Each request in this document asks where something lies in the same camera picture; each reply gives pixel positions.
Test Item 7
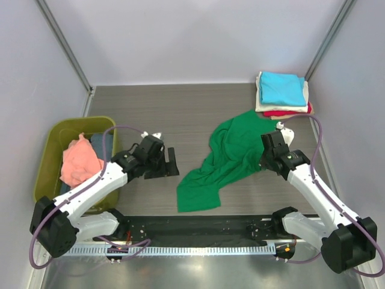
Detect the green t shirt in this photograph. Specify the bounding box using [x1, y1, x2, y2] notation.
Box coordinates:
[176, 110, 277, 213]

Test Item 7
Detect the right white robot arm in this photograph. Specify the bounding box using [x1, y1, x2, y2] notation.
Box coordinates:
[260, 128, 377, 273]

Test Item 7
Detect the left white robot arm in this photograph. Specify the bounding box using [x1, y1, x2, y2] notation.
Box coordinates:
[29, 134, 179, 258]

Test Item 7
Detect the folded red t shirt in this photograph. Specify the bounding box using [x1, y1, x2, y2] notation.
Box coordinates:
[263, 104, 313, 118]

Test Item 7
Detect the folded cream t shirt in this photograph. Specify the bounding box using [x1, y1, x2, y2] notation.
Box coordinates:
[255, 75, 309, 113]

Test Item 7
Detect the grey blue t shirt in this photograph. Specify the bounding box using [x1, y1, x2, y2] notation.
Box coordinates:
[60, 134, 103, 194]

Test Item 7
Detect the folded tan t shirt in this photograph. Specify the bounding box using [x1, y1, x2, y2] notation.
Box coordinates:
[269, 104, 315, 120]

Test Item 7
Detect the folded cyan t shirt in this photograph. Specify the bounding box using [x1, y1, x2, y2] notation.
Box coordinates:
[258, 71, 307, 107]

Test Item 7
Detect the salmon pink t shirt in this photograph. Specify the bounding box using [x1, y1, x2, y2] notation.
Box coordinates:
[60, 133, 104, 188]

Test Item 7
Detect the olive green plastic bin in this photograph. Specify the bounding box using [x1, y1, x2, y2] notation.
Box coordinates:
[32, 116, 121, 214]

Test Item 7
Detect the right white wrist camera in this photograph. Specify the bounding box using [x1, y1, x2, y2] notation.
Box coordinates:
[276, 122, 295, 146]

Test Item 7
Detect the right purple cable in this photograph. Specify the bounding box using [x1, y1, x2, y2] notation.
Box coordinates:
[276, 113, 378, 277]

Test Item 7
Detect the purple cable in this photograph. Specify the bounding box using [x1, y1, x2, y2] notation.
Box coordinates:
[29, 125, 152, 270]
[276, 113, 378, 277]

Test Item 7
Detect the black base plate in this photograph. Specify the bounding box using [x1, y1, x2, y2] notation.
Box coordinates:
[106, 215, 293, 247]

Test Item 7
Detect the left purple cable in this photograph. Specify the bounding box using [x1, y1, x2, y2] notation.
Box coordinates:
[29, 125, 152, 270]

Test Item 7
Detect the aluminium rail frame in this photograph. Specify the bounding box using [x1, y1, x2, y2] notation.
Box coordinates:
[35, 218, 366, 245]

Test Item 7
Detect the white slotted cable duct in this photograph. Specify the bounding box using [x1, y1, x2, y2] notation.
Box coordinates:
[64, 243, 276, 256]

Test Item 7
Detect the right aluminium corner post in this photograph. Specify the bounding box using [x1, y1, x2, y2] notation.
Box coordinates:
[304, 0, 357, 82]

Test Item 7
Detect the aluminium corner post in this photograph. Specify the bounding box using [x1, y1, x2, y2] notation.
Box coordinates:
[304, 0, 357, 82]
[35, 0, 93, 94]

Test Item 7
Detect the left aluminium corner post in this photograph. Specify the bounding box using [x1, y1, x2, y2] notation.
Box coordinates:
[35, 0, 93, 94]

